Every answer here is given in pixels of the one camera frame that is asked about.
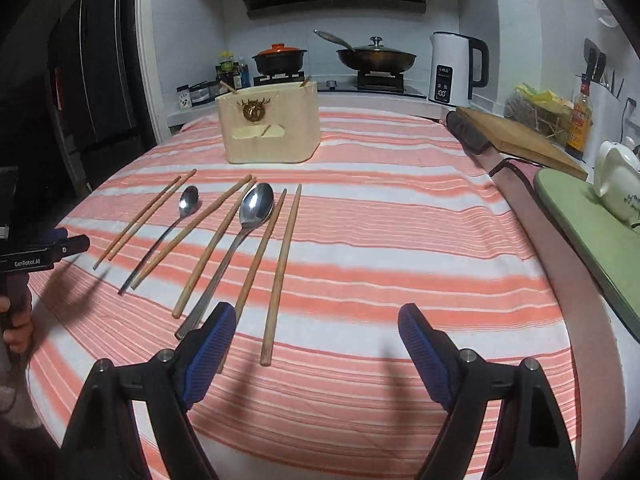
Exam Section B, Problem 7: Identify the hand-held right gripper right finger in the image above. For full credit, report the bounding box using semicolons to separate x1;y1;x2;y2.
398;303;578;480

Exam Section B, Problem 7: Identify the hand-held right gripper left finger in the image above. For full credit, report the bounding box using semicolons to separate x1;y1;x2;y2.
56;302;237;480

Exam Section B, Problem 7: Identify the small metal spoon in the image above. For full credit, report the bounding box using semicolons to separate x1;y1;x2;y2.
118;185;200;296

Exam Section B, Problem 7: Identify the large metal spoon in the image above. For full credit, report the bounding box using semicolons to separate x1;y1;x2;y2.
174;182;275;341

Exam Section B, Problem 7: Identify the cream utensil holder box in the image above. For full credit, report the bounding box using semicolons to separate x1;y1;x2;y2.
216;80;321;165

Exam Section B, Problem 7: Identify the person's left hand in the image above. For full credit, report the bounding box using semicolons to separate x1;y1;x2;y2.
0;296;35;356

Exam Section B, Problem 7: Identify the orange white striped tablecloth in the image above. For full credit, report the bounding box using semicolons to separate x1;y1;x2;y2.
25;105;586;480

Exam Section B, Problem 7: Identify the dark refrigerator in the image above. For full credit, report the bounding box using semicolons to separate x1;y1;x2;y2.
47;0;139;196

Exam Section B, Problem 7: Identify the green tray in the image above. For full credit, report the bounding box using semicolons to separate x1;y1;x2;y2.
532;167;640;343

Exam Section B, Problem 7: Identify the black pad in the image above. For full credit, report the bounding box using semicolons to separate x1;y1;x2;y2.
445;110;494;155

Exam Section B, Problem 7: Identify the wooden cutting board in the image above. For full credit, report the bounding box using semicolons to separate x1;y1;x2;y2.
455;106;588;181

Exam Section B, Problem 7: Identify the green cap condiment bottle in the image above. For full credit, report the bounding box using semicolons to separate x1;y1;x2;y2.
219;51;237;90

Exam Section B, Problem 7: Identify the white teapot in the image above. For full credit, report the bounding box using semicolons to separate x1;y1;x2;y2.
592;140;640;224

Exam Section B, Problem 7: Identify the basket of yellow packets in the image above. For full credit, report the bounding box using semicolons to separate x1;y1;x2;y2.
504;82;576;146

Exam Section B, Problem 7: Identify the black clay pot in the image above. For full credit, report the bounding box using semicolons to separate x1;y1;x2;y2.
251;51;308;77

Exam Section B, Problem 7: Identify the yellow label sauce bottle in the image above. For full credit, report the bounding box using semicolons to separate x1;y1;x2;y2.
565;74;595;161

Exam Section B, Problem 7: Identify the black gas stove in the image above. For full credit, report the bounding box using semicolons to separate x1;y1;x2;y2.
252;71;431;96

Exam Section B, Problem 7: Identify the orange pot lid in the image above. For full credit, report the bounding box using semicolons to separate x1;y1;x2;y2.
255;43;307;57

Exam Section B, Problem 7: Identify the white electric kettle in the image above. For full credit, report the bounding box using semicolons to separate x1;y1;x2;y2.
428;31;490;107

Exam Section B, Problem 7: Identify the black frying pan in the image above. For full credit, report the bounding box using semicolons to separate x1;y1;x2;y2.
314;29;417;74

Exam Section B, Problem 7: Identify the glass pan lid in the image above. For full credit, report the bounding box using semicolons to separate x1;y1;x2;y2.
337;36;416;57

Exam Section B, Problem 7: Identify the white utensil rack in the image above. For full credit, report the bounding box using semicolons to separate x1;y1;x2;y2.
589;79;627;128

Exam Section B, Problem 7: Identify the black spatula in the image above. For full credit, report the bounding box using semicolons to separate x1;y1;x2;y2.
582;37;599;82

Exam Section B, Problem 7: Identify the white wall-hung packet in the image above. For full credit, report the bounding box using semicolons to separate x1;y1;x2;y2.
592;0;621;28

